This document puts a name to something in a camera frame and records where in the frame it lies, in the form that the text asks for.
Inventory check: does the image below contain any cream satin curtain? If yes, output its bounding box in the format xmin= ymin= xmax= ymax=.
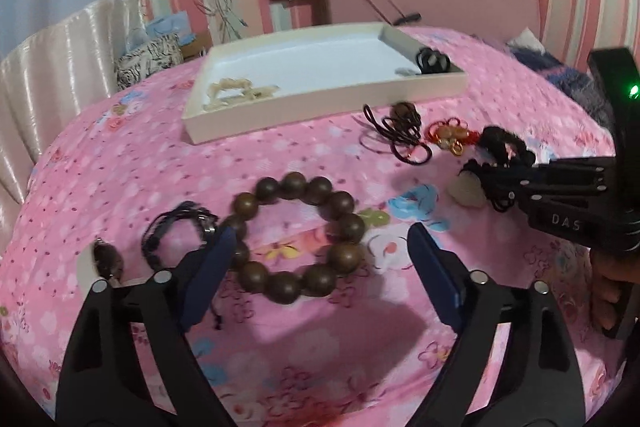
xmin=0 ymin=0 xmax=151 ymax=228

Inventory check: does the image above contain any pink floral bedsheet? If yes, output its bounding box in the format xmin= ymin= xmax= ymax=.
xmin=0 ymin=26 xmax=623 ymax=427

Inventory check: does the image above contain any black hair tie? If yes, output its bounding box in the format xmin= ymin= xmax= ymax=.
xmin=414 ymin=48 xmax=452 ymax=74

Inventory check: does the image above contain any pale stone pendant black cord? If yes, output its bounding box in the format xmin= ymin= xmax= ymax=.
xmin=447 ymin=159 xmax=526 ymax=212

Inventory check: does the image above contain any dark blue blanket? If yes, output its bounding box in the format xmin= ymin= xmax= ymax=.
xmin=507 ymin=42 xmax=616 ymax=132

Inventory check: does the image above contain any brown stone pendant white cord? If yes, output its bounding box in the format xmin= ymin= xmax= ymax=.
xmin=75 ymin=238 xmax=151 ymax=290

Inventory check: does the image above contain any black fuzzy scrunchie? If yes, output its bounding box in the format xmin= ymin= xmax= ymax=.
xmin=477 ymin=125 xmax=536 ymax=168

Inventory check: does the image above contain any brown cardboard box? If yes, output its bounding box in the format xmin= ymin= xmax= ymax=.
xmin=180 ymin=32 xmax=213 ymax=58

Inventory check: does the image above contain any light blue gift bag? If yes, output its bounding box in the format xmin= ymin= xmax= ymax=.
xmin=145 ymin=14 xmax=190 ymax=45

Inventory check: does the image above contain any white pillow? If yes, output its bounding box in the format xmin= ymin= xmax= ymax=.
xmin=507 ymin=27 xmax=543 ymax=52

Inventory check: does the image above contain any white shallow tray box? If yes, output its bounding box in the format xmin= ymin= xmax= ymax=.
xmin=181 ymin=22 xmax=469 ymax=145

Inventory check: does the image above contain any cream beaded bracelet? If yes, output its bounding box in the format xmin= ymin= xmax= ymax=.
xmin=202 ymin=78 xmax=279 ymax=112

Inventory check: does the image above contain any person's right hand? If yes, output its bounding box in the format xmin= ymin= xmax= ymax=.
xmin=590 ymin=252 xmax=640 ymax=330

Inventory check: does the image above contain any black braided bracelet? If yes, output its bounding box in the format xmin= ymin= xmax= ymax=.
xmin=141 ymin=201 xmax=222 ymax=272

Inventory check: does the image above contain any black white floral gift bag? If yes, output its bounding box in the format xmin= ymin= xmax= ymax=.
xmin=116 ymin=33 xmax=183 ymax=92

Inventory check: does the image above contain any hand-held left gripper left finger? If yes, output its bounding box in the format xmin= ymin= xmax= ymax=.
xmin=55 ymin=227 xmax=236 ymax=427

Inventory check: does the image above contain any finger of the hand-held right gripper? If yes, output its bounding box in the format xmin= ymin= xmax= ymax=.
xmin=492 ymin=181 xmax=608 ymax=212
xmin=520 ymin=156 xmax=618 ymax=185

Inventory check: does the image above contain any brown cord bead necklace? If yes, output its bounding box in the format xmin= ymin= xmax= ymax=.
xmin=357 ymin=102 xmax=433 ymax=166

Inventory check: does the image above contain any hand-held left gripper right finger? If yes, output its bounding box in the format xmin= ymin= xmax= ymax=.
xmin=407 ymin=223 xmax=586 ymax=427

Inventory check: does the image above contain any brown wooden bead bracelet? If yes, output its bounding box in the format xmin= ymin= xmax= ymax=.
xmin=218 ymin=172 xmax=367 ymax=305

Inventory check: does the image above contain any red knot gold charm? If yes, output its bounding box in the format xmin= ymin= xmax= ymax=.
xmin=425 ymin=118 xmax=482 ymax=156

